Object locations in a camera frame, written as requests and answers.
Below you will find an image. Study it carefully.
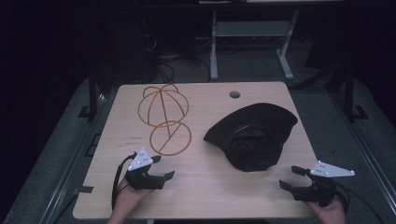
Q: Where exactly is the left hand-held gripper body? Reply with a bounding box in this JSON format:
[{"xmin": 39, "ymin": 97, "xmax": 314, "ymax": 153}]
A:
[{"xmin": 124, "ymin": 147, "xmax": 165, "ymax": 191}]

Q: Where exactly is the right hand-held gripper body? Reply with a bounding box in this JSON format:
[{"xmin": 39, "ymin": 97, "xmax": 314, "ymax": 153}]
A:
[{"xmin": 290, "ymin": 160, "xmax": 356, "ymax": 208}]

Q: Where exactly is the person's left hand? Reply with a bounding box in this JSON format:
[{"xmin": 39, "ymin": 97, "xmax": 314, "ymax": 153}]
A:
[{"xmin": 115, "ymin": 176, "xmax": 154, "ymax": 216}]

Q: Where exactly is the person's right hand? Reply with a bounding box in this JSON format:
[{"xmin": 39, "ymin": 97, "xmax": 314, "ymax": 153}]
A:
[{"xmin": 303, "ymin": 195, "xmax": 347, "ymax": 224}]

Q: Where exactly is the black cap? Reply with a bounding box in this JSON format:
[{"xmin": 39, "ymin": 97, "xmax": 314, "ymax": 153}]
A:
[{"xmin": 203, "ymin": 102, "xmax": 299, "ymax": 173}]

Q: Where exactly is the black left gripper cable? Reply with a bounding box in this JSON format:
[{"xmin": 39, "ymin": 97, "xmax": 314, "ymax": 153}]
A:
[{"xmin": 110, "ymin": 151, "xmax": 138, "ymax": 211}]

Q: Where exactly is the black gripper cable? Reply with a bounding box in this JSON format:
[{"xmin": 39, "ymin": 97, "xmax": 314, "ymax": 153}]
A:
[
  {"xmin": 333, "ymin": 181, "xmax": 386, "ymax": 224},
  {"xmin": 110, "ymin": 151, "xmax": 138, "ymax": 211}
]

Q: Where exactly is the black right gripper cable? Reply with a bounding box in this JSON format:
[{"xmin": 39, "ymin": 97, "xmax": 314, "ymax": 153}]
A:
[{"xmin": 333, "ymin": 181, "xmax": 386, "ymax": 224}]

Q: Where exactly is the gold wire hat stand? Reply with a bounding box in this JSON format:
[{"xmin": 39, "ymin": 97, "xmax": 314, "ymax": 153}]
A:
[{"xmin": 137, "ymin": 82, "xmax": 192, "ymax": 157}]

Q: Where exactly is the black bracket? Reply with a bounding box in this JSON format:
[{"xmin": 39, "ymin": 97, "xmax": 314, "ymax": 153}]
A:
[{"xmin": 72, "ymin": 185, "xmax": 94, "ymax": 196}]

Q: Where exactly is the black metal stand post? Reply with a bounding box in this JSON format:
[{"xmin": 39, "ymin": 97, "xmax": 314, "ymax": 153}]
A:
[
  {"xmin": 341, "ymin": 67, "xmax": 370, "ymax": 121},
  {"xmin": 77, "ymin": 74, "xmax": 101, "ymax": 121}
]

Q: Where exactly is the tangle of floor cables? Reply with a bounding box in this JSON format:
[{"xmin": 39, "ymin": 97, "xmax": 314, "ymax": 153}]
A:
[{"xmin": 143, "ymin": 33, "xmax": 213, "ymax": 84}]

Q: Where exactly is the grey metal desk frame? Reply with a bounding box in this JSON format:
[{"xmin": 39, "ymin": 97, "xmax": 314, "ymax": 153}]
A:
[{"xmin": 209, "ymin": 8, "xmax": 301, "ymax": 81}]

